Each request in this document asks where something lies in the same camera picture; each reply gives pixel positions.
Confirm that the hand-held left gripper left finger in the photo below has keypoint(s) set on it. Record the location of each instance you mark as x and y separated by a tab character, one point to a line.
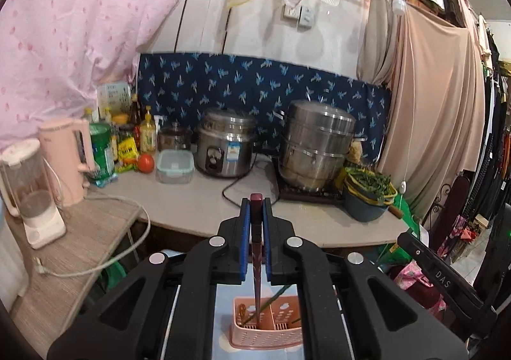
245	240

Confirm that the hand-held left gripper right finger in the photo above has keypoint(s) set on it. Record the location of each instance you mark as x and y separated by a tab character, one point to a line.
267	240

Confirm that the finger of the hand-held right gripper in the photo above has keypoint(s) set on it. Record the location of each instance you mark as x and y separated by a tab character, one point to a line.
443	278

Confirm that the dark red chopstick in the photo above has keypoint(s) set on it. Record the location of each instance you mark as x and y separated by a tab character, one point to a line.
256	248

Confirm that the gold metal spoon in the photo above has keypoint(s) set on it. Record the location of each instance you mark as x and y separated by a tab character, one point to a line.
242	310

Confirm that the pink perforated utensil basket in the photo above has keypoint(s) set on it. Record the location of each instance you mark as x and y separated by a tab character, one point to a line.
259	338

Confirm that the pink floral cloth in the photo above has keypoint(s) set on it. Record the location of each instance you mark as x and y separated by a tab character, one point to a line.
415	278

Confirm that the black induction cooker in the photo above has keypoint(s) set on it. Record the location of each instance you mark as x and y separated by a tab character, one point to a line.
295	194

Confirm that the dark wooden chair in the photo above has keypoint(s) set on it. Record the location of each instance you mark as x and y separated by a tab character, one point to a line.
455	204

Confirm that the green cloth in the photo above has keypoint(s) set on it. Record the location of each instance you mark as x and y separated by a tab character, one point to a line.
404	211

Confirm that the steel rice cooker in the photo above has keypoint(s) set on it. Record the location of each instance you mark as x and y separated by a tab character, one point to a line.
225	144

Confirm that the dark blue basin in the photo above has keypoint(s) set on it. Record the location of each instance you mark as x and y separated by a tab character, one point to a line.
363	210

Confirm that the clear plastic food container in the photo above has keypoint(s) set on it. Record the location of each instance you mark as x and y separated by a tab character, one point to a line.
175	166

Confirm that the tall steel steamer pot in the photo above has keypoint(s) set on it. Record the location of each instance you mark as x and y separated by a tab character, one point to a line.
315	144

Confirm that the green leafy vegetables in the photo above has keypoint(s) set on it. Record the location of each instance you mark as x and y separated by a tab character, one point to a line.
367	180

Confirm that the glass lidded pot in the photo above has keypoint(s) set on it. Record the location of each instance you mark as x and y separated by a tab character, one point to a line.
174	138

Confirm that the red tomato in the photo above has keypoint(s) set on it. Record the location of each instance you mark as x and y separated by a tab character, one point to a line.
146	163

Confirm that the yellow oil bottle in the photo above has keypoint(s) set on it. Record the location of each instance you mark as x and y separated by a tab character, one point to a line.
148	134

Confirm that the yellow snack packet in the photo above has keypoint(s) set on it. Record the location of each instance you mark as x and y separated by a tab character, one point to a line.
127	149

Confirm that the navy leaf print cloth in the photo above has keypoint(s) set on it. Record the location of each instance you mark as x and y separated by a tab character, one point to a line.
239	80

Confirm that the dark sauce bottle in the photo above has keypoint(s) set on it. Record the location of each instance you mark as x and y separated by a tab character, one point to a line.
135	114

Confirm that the peach curtain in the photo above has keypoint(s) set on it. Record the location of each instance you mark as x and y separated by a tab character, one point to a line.
431	104

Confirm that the row of hanging clothes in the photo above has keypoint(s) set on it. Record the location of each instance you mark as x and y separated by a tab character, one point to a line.
495	104

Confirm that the white carton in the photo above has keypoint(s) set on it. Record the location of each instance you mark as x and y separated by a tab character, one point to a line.
114	98

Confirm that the pink electric kettle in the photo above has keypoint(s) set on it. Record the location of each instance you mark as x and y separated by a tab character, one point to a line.
66	160

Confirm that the white blender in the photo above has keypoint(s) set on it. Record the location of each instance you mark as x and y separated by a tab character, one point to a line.
38	204

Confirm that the white plastic bin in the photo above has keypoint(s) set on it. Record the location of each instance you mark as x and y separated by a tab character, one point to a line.
8	264

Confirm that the white light bulb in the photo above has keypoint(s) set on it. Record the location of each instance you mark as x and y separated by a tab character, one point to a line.
398	4

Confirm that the pink dotted curtain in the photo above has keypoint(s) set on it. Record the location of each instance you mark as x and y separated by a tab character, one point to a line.
80	24

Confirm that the white wall socket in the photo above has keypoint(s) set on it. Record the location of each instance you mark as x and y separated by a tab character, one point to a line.
299	16

